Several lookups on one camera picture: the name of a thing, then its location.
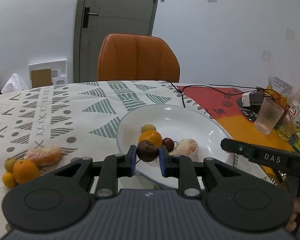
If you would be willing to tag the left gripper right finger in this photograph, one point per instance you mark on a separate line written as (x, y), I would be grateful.
(182, 168)

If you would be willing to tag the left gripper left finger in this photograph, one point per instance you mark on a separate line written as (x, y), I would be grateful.
(111, 169)

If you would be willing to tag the long peeled pomelo segment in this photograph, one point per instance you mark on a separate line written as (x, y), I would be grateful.
(188, 148)

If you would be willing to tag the small red plum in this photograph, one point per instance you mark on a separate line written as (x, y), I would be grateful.
(169, 144)

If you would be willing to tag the dark purple passion fruit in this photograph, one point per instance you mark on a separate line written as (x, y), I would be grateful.
(147, 151)

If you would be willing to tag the large orange front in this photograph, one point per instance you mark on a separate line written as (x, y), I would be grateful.
(151, 136)

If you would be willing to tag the large orange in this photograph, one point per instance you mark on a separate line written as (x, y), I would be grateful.
(24, 171)
(151, 136)

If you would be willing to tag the green kiwi fruit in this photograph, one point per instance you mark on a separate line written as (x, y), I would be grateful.
(148, 127)

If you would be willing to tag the person right hand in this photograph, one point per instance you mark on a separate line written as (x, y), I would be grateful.
(292, 223)

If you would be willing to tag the white ceramic bowl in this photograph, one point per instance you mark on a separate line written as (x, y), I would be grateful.
(176, 123)

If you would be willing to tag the plastic drink bottle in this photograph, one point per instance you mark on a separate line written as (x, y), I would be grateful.
(291, 122)

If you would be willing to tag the patterned tablecloth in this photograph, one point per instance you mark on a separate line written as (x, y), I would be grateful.
(81, 118)

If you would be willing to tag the frosted plastic cup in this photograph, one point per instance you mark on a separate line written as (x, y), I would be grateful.
(268, 116)

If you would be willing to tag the orange peeled pomelo segment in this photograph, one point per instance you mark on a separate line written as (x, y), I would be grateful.
(44, 156)

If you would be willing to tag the yellow snack packet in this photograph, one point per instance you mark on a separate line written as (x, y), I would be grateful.
(279, 90)

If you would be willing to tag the white power adapter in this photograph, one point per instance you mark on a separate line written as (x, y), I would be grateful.
(252, 99)

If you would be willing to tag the large orange rear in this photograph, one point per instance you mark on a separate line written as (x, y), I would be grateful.
(24, 171)

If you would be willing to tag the green kiwi rear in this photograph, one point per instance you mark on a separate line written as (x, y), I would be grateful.
(9, 164)

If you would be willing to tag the small yellow citrus left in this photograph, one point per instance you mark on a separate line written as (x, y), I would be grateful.
(9, 180)

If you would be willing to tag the orange leather chair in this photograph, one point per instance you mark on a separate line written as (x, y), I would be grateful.
(125, 57)

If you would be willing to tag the white foam packaging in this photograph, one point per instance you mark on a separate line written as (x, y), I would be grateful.
(48, 73)

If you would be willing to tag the clear plastic bag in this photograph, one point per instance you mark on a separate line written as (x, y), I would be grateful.
(14, 84)

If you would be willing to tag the grey door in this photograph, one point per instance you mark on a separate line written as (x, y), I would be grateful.
(114, 16)

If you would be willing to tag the black door handle lock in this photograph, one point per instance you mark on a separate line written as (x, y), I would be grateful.
(86, 15)

